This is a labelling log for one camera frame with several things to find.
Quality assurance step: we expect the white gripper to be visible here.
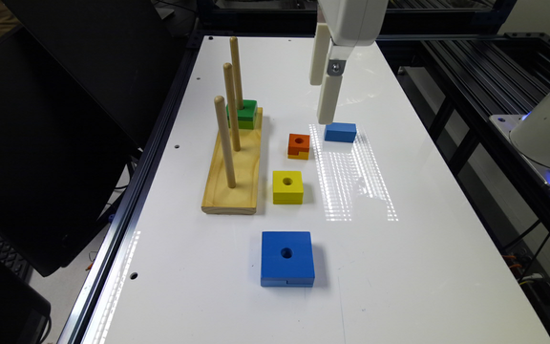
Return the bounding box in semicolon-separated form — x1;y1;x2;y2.
309;0;389;125

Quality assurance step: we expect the yellow block with hole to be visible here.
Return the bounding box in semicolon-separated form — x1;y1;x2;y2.
273;171;304;204

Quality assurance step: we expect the small blue block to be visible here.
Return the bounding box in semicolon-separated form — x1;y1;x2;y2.
324;122;357;143

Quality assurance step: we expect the orange block with hole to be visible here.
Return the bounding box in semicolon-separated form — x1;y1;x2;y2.
287;134;310;160

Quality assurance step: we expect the green block on peg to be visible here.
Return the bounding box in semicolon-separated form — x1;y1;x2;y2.
237;99;258;130

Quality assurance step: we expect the large blue block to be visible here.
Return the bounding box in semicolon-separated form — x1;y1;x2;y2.
260;231;315;287

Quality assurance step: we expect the rear wooden peg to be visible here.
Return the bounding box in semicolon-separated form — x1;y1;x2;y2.
229;36;244;110

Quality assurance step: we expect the wooden peg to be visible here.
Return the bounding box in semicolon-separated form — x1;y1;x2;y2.
229;36;244;110
214;96;236;188
222;62;241;152

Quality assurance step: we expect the middle wooden peg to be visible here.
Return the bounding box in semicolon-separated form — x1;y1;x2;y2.
222;62;241;152

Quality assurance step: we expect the front wooden peg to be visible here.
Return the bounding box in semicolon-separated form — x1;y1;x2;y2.
214;96;236;188

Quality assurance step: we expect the wooden peg base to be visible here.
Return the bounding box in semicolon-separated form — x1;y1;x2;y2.
201;107;263;215

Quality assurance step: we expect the black monitor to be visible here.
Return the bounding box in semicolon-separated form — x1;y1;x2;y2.
0;0;176;276

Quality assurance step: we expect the black keyboard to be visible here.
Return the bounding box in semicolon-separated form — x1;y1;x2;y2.
0;235;32;282

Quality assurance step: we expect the black aluminium frame rack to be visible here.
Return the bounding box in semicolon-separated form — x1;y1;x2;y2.
378;33;550;336

